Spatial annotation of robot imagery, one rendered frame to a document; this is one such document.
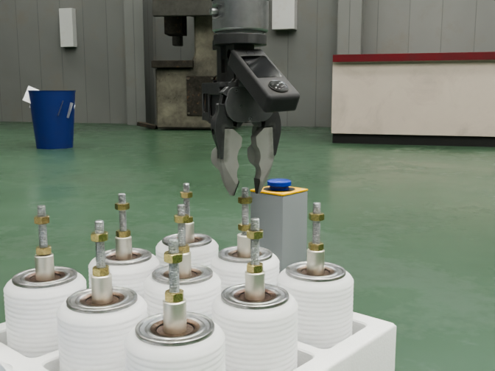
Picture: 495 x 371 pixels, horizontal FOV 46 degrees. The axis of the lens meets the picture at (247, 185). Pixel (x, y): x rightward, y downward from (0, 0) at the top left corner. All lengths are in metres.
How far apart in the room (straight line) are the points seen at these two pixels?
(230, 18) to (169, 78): 6.65
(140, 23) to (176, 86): 1.59
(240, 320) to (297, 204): 0.38
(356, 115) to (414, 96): 0.53
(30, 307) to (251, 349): 0.26
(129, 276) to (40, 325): 0.13
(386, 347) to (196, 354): 0.31
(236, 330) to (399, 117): 4.90
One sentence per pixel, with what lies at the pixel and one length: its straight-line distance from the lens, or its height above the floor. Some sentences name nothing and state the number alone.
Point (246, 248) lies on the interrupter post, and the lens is 0.80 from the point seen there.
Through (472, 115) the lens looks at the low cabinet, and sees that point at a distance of 5.46.
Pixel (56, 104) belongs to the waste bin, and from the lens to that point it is 5.12.
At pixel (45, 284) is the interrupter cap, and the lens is 0.72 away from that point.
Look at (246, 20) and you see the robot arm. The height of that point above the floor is 0.57.
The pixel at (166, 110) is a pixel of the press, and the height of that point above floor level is 0.24.
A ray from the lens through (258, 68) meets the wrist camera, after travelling 0.74.
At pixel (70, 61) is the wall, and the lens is 9.59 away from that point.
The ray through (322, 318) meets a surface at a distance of 0.71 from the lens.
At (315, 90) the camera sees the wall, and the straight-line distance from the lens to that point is 8.11.
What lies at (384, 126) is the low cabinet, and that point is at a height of 0.17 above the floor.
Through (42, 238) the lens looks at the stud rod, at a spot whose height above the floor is 0.30.
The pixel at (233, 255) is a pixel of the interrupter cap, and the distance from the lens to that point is 0.81.
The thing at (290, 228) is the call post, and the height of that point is 0.25.
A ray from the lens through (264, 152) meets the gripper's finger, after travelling 0.79.
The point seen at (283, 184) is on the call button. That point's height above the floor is 0.33.
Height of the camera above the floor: 0.48
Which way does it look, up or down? 9 degrees down
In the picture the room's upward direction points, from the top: straight up
